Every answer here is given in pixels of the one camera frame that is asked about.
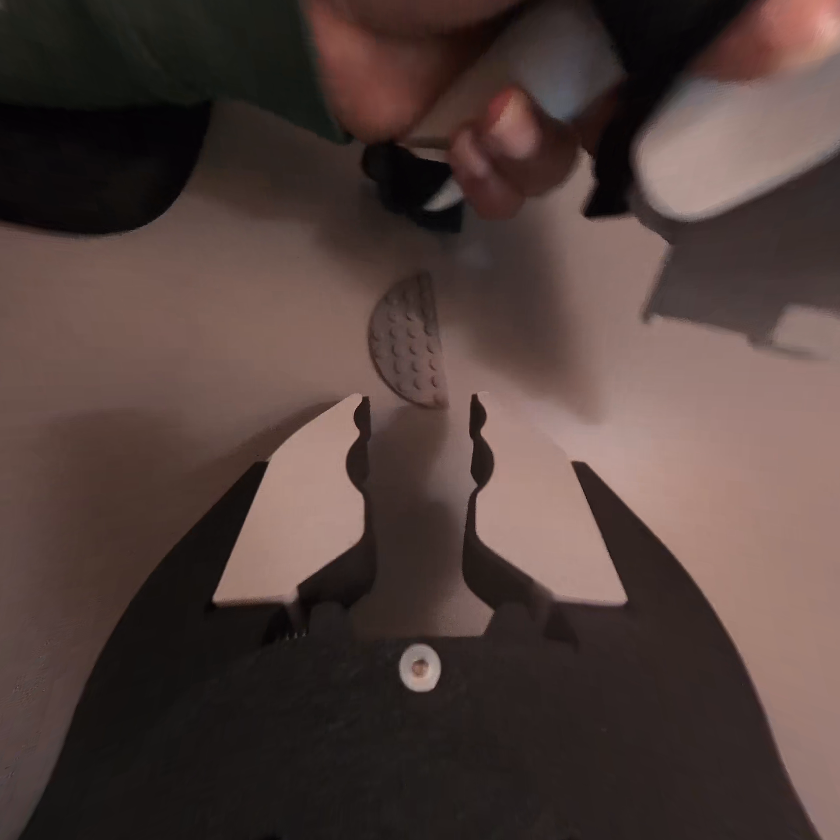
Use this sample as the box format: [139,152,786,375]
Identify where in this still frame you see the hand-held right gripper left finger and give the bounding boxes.
[210,392,382,643]

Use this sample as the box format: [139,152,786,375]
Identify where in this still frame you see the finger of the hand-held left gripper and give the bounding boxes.
[631,56,840,223]

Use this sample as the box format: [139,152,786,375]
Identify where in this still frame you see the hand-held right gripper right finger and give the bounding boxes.
[462,390,629,637]

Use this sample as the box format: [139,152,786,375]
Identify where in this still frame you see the grey stepped brick wall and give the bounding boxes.
[642,177,840,361]

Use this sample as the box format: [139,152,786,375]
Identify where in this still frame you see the dark grey half-round plate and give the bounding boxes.
[367,270,451,410]

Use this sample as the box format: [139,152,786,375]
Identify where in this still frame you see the person's left forearm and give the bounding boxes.
[0,0,352,144]

